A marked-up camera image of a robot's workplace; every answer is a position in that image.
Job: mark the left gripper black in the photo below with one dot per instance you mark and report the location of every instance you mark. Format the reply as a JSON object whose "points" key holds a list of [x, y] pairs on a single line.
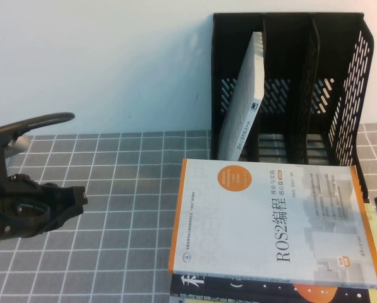
{"points": [[24, 214]]}

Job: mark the white orange ROS2 book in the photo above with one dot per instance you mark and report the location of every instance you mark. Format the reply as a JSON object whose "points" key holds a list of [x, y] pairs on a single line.
{"points": [[254, 221]]}

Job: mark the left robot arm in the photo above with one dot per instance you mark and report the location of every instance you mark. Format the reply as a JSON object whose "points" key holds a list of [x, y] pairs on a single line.
{"points": [[17, 146]]}

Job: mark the dark book orange purple shapes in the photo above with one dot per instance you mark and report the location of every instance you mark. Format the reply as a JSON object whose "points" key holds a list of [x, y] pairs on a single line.
{"points": [[238, 289]]}

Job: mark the white book grey cover print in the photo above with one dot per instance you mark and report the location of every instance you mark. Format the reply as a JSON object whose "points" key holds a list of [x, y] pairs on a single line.
{"points": [[245, 104]]}

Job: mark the black perforated book stand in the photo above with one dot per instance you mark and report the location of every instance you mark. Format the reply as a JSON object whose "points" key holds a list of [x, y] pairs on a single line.
{"points": [[302, 47]]}

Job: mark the grey white-checked tablecloth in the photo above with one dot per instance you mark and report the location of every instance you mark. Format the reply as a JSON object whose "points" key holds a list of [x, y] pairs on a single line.
{"points": [[112, 221]]}

